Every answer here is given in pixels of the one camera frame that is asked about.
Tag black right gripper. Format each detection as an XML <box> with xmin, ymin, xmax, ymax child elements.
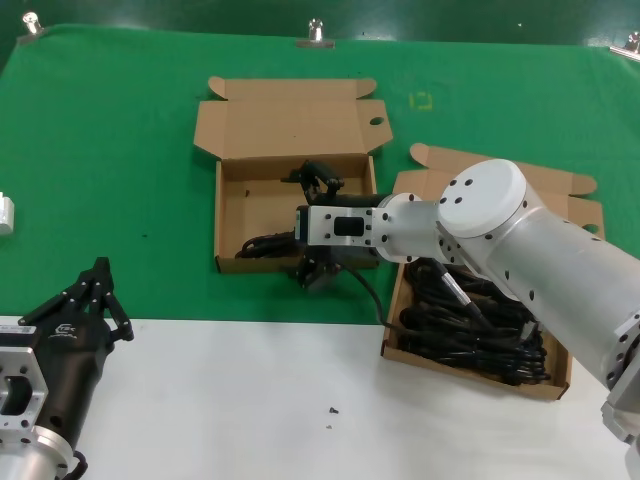
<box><xmin>280</xmin><ymin>159</ymin><xmax>385</xmax><ymax>294</ymax></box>

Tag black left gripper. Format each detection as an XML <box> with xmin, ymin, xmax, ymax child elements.
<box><xmin>19</xmin><ymin>256</ymin><xmax>135</xmax><ymax>450</ymax></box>

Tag black power cord with plug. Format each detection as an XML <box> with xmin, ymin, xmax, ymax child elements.
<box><xmin>234</xmin><ymin>227</ymin><xmax>302</xmax><ymax>261</ymax></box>

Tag cardboard box with loose screws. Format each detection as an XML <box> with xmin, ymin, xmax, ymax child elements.
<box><xmin>192</xmin><ymin>75</ymin><xmax>392</xmax><ymax>276</ymax></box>

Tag white power adapter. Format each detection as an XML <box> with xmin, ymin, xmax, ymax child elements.
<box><xmin>0</xmin><ymin>192</ymin><xmax>16</xmax><ymax>239</ymax></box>

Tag green table cloth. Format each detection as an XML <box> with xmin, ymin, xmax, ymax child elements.
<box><xmin>0</xmin><ymin>23</ymin><xmax>640</xmax><ymax>329</ymax></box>

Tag metal table clamp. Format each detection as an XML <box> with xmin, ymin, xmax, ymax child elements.
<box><xmin>294</xmin><ymin>18</ymin><xmax>336</xmax><ymax>50</ymax></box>
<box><xmin>608</xmin><ymin>32</ymin><xmax>640</xmax><ymax>60</ymax></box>
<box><xmin>17</xmin><ymin>13</ymin><xmax>45</xmax><ymax>45</ymax></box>

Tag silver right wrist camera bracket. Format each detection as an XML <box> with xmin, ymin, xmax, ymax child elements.
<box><xmin>293</xmin><ymin>204</ymin><xmax>375</xmax><ymax>249</ymax></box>

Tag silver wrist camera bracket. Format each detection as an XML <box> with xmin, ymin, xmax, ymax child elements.
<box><xmin>293</xmin><ymin>204</ymin><xmax>375</xmax><ymax>249</ymax></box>
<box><xmin>0</xmin><ymin>324</ymin><xmax>50</xmax><ymax>444</ymax></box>

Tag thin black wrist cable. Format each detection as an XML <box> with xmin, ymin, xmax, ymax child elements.
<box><xmin>342</xmin><ymin>267</ymin><xmax>396</xmax><ymax>329</ymax></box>

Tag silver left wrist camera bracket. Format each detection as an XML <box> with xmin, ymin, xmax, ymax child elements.
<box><xmin>0</xmin><ymin>324</ymin><xmax>50</xmax><ymax>444</ymax></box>

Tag cardboard box with cables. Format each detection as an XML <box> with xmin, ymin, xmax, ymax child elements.
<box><xmin>380</xmin><ymin>142</ymin><xmax>606</xmax><ymax>402</ymax></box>

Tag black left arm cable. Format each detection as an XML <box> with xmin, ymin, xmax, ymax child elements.
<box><xmin>63</xmin><ymin>448</ymin><xmax>89</xmax><ymax>480</ymax></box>

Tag black cable bundle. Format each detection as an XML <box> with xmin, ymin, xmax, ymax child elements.
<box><xmin>389</xmin><ymin>257</ymin><xmax>554</xmax><ymax>386</ymax></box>

